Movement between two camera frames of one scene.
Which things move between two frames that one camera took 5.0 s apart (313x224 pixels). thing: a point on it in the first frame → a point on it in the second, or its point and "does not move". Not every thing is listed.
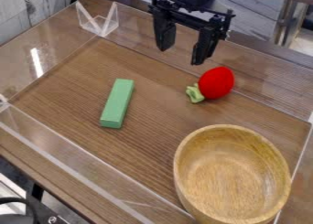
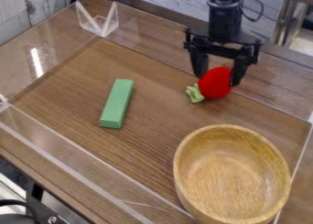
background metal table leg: (290, 11) does not move
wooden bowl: (232, 177) does not move
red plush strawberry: (215, 84) does not move
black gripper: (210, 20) → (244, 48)
